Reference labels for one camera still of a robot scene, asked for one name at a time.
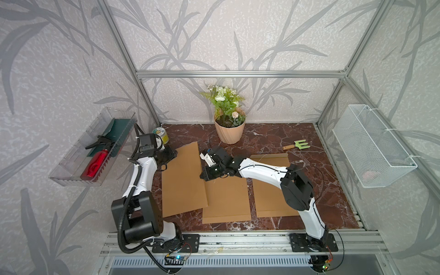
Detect pink flower pot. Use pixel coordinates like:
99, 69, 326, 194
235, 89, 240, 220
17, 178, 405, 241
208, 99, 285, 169
214, 108, 246, 144

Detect green garden fork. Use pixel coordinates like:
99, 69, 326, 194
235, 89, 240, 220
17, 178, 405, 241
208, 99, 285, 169
283, 139, 311, 151

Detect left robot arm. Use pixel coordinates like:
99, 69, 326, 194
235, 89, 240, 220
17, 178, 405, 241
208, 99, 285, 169
111, 124, 184, 254

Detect white wire mesh basket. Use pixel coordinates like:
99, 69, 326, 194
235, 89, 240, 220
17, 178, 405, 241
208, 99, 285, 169
333, 104, 418, 189

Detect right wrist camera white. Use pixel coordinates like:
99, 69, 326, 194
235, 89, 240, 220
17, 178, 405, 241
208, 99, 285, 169
199, 153, 216, 167

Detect dark green cloth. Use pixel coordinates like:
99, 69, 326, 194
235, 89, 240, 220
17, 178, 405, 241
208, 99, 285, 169
86, 119, 134, 158

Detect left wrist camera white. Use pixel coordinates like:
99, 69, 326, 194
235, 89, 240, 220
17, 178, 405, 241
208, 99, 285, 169
153, 134, 165, 151

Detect brown file bag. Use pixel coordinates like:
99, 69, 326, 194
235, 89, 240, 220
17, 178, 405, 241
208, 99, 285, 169
202, 176, 251, 224
250, 153, 299, 218
162, 142, 208, 217

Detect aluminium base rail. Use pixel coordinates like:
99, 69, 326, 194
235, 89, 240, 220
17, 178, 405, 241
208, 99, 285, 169
99, 231, 384, 257

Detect green plant white flowers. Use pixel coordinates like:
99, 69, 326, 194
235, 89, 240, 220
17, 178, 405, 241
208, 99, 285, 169
200, 85, 246, 128

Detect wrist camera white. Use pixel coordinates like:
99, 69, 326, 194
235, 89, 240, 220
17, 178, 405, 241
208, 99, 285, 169
153, 134, 165, 151
199, 153, 216, 167

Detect clear plastic wall tray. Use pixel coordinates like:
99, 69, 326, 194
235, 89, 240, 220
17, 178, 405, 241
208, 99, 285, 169
49, 107, 137, 187

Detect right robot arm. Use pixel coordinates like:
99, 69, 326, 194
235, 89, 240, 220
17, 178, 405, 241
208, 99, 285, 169
200, 147, 333, 252

